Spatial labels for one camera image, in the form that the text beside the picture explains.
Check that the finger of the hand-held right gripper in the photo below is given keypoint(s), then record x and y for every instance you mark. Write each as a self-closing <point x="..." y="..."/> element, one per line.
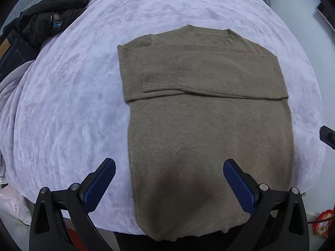
<point x="328" y="137"/>

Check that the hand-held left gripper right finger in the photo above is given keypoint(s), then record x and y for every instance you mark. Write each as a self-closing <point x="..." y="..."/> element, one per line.
<point x="239" y="188"/>

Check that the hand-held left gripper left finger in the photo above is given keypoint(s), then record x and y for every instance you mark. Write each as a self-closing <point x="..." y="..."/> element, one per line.
<point x="100" y="185"/>

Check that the olive brown knit sweater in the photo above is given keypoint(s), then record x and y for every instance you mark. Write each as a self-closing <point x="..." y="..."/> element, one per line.
<point x="209" y="136"/>

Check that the person's black clothing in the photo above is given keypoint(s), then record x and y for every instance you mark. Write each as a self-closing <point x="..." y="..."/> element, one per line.
<point x="188" y="245"/>

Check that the red snack packet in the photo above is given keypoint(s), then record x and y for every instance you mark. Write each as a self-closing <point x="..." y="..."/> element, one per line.
<point x="323" y="222"/>

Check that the white plastic bag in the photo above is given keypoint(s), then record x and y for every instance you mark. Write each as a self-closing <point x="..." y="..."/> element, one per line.
<point x="13" y="204"/>

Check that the lavender plush bed blanket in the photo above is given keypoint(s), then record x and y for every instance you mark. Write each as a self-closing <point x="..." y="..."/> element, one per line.
<point x="78" y="96"/>

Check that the black flat screen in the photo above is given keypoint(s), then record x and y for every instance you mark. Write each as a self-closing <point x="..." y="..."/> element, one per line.
<point x="327" y="13"/>

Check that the grey lilac blanket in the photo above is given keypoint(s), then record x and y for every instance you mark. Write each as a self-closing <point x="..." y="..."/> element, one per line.
<point x="10" y="83"/>

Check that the dark blue jeans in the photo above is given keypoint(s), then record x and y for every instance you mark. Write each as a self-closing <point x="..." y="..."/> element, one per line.
<point x="15" y="57"/>

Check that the black jacket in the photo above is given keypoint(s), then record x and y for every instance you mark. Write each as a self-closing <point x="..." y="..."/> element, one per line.
<point x="42" y="21"/>

